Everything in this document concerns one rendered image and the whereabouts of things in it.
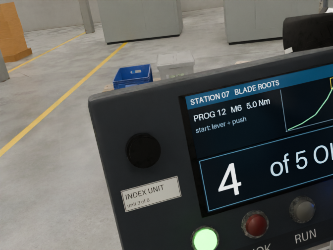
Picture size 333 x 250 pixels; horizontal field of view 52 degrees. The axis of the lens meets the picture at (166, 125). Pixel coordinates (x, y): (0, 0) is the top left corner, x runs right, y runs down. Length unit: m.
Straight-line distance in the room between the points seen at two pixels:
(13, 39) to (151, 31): 3.13
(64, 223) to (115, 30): 6.44
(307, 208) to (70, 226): 2.00
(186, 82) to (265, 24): 6.20
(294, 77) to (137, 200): 0.18
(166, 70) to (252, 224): 3.37
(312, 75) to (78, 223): 2.04
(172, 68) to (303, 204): 3.35
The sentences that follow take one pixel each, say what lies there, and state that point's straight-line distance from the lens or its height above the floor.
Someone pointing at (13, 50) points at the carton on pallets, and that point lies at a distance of 8.61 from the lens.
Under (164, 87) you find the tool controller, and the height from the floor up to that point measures 1.25.
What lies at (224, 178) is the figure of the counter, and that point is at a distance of 0.31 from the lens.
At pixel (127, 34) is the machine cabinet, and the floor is 0.17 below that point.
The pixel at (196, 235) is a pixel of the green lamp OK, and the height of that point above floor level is 1.12.
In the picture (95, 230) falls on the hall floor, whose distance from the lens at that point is 2.17.
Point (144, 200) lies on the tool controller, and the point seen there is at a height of 1.17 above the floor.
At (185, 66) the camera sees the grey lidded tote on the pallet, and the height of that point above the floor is 0.43.
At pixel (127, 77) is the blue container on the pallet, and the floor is 0.24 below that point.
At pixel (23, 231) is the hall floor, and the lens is 2.39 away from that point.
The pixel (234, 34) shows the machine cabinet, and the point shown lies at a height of 0.18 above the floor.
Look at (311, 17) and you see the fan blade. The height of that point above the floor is 1.15.
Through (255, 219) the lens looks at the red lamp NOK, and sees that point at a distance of 0.33.
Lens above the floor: 1.34
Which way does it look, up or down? 24 degrees down
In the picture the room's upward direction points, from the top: 8 degrees counter-clockwise
